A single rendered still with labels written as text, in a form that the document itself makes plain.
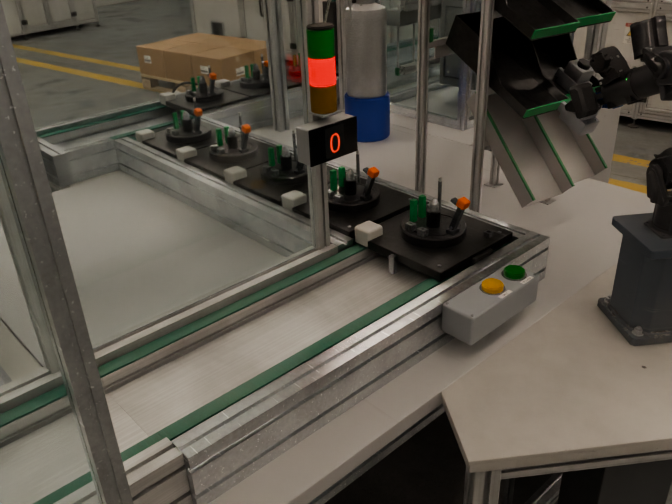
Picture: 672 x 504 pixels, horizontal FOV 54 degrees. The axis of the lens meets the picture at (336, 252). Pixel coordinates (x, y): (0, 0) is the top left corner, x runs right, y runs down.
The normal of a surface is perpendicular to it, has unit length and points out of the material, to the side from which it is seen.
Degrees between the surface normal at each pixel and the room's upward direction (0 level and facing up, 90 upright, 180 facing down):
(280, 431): 90
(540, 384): 0
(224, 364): 0
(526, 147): 45
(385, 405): 0
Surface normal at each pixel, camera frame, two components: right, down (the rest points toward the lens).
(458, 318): -0.73, 0.35
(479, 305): -0.04, -0.88
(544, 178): 0.36, -0.35
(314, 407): 0.68, 0.32
